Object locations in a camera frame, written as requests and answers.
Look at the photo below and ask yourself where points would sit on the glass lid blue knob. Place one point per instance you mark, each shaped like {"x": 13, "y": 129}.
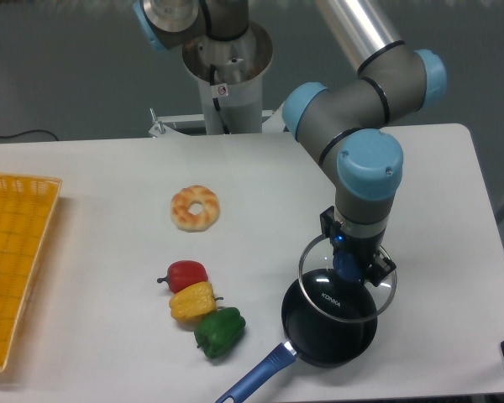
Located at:
{"x": 333, "y": 285}

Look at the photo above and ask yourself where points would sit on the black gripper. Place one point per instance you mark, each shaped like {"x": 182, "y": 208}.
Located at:
{"x": 356, "y": 259}

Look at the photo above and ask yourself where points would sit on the toy bagel bread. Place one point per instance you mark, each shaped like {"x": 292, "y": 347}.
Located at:
{"x": 194, "y": 208}

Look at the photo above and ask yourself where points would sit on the black pot blue handle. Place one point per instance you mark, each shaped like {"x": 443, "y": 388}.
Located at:
{"x": 327, "y": 323}

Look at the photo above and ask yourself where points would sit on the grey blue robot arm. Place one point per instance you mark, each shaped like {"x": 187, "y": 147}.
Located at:
{"x": 342, "y": 130}

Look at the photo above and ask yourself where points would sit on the red toy pepper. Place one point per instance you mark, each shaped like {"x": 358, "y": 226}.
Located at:
{"x": 182, "y": 274}

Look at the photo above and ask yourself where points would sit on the white pedestal base bracket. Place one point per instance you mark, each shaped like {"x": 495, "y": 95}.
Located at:
{"x": 194, "y": 124}

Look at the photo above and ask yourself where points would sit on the yellow plastic basket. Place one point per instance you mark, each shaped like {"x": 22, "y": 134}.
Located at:
{"x": 27, "y": 205}

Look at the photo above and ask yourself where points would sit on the green toy pepper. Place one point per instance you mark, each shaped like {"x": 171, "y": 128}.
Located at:
{"x": 218, "y": 333}

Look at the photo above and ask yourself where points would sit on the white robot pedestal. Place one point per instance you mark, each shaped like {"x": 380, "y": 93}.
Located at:
{"x": 229, "y": 76}

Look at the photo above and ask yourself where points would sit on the yellow toy pepper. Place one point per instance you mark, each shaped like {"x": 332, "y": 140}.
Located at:
{"x": 194, "y": 302}

